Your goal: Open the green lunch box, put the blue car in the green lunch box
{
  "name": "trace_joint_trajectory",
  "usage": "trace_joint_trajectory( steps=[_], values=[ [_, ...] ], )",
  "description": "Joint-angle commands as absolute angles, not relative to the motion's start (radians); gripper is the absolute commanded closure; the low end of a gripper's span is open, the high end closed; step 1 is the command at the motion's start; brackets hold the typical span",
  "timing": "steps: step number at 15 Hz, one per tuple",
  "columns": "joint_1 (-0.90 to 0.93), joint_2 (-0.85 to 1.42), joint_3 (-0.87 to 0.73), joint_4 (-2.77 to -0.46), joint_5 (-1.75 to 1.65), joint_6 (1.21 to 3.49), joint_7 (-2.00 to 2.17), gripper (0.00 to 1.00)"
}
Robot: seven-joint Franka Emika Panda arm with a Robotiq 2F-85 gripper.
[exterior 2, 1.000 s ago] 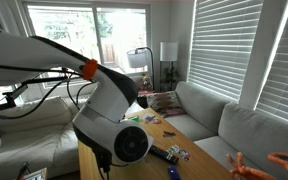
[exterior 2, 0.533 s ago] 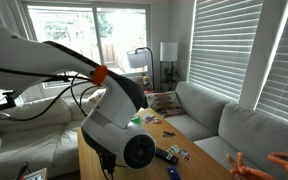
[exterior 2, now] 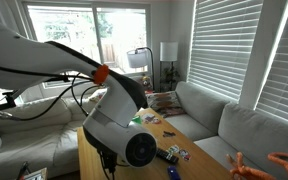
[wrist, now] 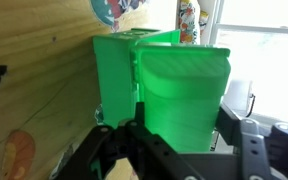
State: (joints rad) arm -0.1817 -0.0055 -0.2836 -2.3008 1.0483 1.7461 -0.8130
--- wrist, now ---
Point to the large glass window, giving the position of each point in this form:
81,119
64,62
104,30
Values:
267,60

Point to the Santa figure sticker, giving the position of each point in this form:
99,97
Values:
107,11

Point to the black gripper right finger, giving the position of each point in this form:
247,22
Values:
229,125

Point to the dark sticker with white outline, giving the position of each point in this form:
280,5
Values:
62,163

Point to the green lunch box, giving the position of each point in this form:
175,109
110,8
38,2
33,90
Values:
184,100

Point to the orange figure sticker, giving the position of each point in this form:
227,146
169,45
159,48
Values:
19,155

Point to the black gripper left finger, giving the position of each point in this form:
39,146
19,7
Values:
157,156

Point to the small green white sticker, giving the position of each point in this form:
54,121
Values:
99,115

